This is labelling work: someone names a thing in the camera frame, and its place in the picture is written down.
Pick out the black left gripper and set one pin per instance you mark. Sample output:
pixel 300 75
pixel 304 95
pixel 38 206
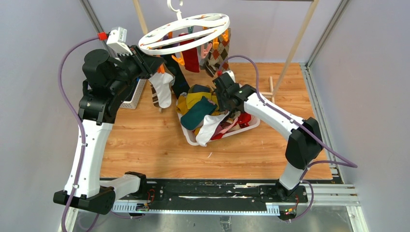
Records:
pixel 146 64

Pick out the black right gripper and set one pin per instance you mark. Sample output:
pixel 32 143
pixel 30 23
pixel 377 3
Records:
pixel 223 105

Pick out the white black striped sock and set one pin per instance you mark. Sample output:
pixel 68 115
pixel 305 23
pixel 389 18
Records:
pixel 161 83

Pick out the brown white striped sock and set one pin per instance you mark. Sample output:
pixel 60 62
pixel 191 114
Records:
pixel 155 99

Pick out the white round clip hanger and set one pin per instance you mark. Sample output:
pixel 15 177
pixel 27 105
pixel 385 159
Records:
pixel 186 33

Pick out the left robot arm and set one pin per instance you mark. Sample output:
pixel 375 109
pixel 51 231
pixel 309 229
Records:
pixel 109 82

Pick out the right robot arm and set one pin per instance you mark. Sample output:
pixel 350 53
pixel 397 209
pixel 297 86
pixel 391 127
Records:
pixel 303 136

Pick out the red sock in basket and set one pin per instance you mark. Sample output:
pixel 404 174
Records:
pixel 232 124

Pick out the small white perforated basket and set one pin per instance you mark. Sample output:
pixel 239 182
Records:
pixel 132 101

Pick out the dark teal sock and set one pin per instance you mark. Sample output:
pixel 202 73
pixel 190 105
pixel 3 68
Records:
pixel 194 117

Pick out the mustard yellow sock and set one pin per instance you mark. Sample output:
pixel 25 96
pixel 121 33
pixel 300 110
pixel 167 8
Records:
pixel 187 100

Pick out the argyle brown hanging sock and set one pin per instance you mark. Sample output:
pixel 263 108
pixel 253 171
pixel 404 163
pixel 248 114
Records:
pixel 216 57

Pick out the red hanging sock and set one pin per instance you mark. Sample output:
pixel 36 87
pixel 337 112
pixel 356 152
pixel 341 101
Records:
pixel 191 60

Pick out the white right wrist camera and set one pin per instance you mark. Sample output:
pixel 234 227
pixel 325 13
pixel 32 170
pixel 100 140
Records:
pixel 231 74

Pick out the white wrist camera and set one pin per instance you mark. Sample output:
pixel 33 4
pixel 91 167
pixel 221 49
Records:
pixel 117 41
pixel 231 74

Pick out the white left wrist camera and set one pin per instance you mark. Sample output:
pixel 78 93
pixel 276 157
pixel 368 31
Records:
pixel 117 41

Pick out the wooden hanger stand frame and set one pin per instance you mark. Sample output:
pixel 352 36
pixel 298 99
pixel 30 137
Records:
pixel 296 40

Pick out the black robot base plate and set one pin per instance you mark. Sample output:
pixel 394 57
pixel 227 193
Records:
pixel 212 196

